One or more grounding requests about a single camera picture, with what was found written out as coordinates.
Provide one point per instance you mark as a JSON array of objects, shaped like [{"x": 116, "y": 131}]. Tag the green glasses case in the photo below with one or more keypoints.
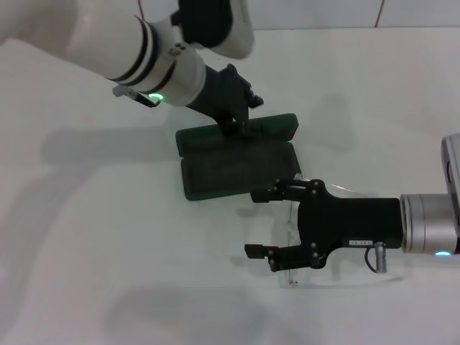
[{"x": 230, "y": 169}]

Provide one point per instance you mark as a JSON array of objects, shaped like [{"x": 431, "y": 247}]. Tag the clear white glasses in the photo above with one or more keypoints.
[{"x": 323, "y": 286}]

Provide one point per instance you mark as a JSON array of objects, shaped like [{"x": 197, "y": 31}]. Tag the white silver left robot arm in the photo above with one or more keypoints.
[{"x": 118, "y": 43}]

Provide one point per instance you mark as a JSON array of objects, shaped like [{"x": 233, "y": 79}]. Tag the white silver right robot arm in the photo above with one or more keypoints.
[{"x": 427, "y": 223}]

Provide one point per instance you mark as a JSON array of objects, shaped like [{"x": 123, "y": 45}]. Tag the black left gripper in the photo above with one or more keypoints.
[{"x": 223, "y": 97}]

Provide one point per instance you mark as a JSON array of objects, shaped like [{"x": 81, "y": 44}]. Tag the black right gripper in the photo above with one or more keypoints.
[{"x": 352, "y": 223}]

